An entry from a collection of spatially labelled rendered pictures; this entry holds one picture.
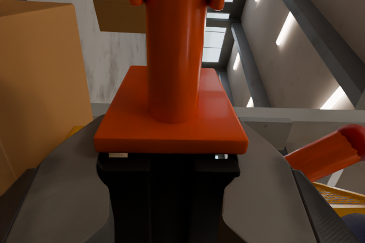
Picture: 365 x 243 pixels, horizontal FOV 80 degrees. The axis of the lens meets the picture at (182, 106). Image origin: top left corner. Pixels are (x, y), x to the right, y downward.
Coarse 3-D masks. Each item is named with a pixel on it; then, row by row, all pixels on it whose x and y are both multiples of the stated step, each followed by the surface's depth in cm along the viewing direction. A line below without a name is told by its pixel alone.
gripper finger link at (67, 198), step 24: (96, 120) 11; (72, 144) 9; (48, 168) 8; (72, 168) 8; (96, 168) 8; (48, 192) 7; (72, 192) 7; (96, 192) 7; (24, 216) 6; (48, 216) 6; (72, 216) 6; (96, 216) 6; (24, 240) 6; (48, 240) 6; (72, 240) 6; (96, 240) 6
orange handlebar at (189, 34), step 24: (144, 0) 8; (168, 0) 7; (192, 0) 7; (216, 0) 7; (168, 24) 7; (192, 24) 7; (168, 48) 7; (192, 48) 8; (168, 72) 8; (192, 72) 8; (168, 96) 8; (192, 96) 9; (168, 120) 9
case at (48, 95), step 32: (0, 0) 27; (0, 32) 16; (32, 32) 20; (64, 32) 26; (0, 64) 16; (32, 64) 20; (64, 64) 26; (0, 96) 16; (32, 96) 20; (64, 96) 26; (0, 128) 16; (32, 128) 20; (64, 128) 26; (0, 160) 16; (32, 160) 20; (0, 192) 17
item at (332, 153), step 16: (352, 128) 13; (320, 144) 14; (336, 144) 13; (352, 144) 13; (288, 160) 14; (304, 160) 14; (320, 160) 13; (336, 160) 13; (352, 160) 13; (320, 176) 14
